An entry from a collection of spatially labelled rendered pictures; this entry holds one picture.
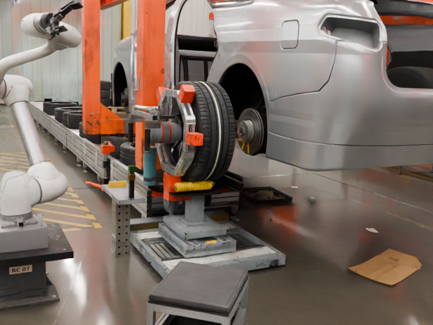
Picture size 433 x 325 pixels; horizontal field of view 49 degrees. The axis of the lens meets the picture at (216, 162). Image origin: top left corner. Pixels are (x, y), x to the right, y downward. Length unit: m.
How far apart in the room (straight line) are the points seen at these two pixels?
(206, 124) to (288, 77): 0.56
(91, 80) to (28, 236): 2.93
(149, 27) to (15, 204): 1.53
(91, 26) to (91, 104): 0.82
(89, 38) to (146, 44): 1.93
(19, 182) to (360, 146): 1.78
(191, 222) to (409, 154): 1.45
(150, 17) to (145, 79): 0.42
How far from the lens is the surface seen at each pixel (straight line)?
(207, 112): 2.90
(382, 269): 3.44
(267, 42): 2.98
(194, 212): 3.26
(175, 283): 2.15
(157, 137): 3.04
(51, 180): 2.83
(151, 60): 3.47
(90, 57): 5.34
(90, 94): 5.34
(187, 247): 3.05
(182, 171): 3.06
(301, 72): 2.68
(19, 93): 2.96
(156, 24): 3.50
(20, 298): 2.84
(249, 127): 3.27
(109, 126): 5.42
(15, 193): 2.70
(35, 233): 2.68
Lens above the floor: 1.25
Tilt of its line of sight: 11 degrees down
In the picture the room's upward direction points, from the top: 3 degrees clockwise
